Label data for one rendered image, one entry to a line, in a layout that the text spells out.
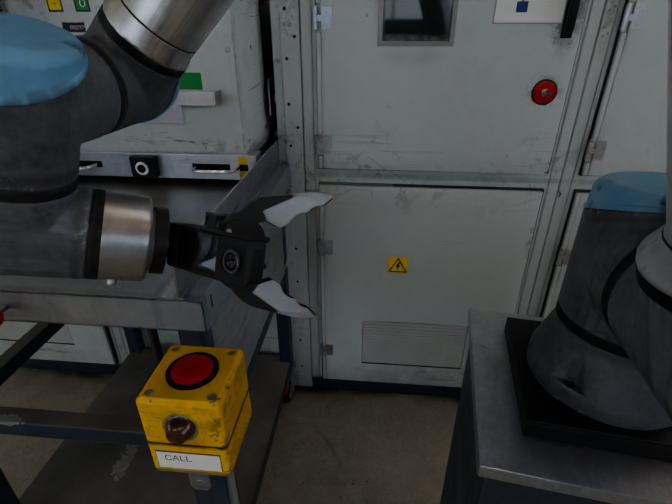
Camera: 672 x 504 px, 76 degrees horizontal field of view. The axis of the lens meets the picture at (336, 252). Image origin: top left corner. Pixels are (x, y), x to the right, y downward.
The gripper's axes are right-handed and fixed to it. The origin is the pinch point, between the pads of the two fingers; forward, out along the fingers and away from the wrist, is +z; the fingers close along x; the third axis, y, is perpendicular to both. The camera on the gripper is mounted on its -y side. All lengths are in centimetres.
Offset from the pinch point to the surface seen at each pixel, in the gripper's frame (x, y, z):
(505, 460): 19.7, -15.9, 18.5
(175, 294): 9.4, 17.5, -14.6
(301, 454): 71, 67, 36
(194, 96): -26, 53, -10
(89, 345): 56, 128, -26
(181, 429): 15.3, -9.5, -16.9
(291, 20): -50, 58, 11
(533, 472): 19.9, -18.4, 20.2
